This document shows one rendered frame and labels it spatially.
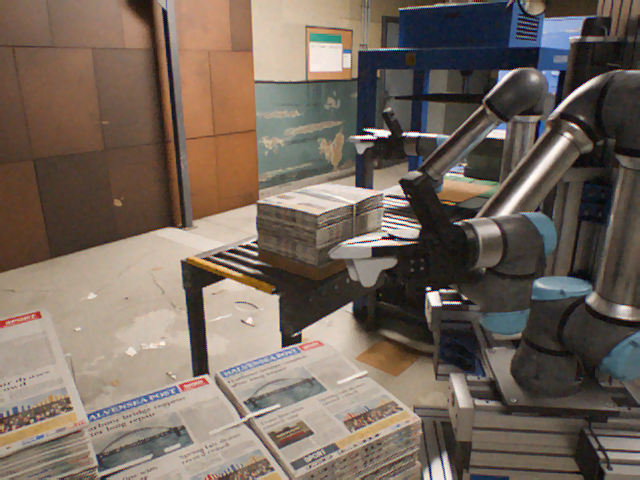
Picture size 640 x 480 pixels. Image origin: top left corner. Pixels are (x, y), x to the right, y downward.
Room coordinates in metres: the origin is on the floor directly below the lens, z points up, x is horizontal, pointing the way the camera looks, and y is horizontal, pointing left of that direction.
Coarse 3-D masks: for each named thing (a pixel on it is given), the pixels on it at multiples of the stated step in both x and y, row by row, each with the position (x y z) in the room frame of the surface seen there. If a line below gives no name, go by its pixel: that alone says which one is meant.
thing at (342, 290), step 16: (304, 288) 1.47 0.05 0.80; (320, 288) 1.49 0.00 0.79; (336, 288) 1.54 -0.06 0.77; (352, 288) 1.62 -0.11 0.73; (368, 288) 1.70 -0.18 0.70; (288, 304) 1.38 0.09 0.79; (304, 304) 1.43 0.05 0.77; (320, 304) 1.49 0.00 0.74; (336, 304) 1.55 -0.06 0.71; (288, 320) 1.38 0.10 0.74; (304, 320) 1.43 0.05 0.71
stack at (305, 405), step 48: (192, 384) 0.92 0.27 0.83; (240, 384) 0.92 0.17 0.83; (288, 384) 0.92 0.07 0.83; (336, 384) 0.92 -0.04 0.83; (96, 432) 0.77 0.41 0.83; (144, 432) 0.77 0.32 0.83; (192, 432) 0.77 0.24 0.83; (240, 432) 0.77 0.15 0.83; (288, 432) 0.77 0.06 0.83; (336, 432) 0.77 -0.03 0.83; (384, 432) 0.77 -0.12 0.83
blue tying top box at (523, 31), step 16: (400, 16) 2.86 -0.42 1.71; (416, 16) 2.80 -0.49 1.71; (432, 16) 2.74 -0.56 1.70; (448, 16) 2.69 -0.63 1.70; (464, 16) 2.63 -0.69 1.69; (480, 16) 2.58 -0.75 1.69; (496, 16) 2.53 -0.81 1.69; (512, 16) 2.49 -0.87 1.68; (528, 16) 2.67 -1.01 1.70; (544, 16) 2.83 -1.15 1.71; (400, 32) 2.86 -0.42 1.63; (416, 32) 2.80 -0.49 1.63; (432, 32) 2.74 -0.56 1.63; (448, 32) 2.68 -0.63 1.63; (464, 32) 2.63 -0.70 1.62; (480, 32) 2.58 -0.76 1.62; (496, 32) 2.53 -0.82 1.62; (512, 32) 2.51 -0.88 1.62; (528, 32) 2.68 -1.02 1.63; (400, 48) 2.86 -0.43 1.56; (416, 48) 2.80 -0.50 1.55; (432, 48) 2.74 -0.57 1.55
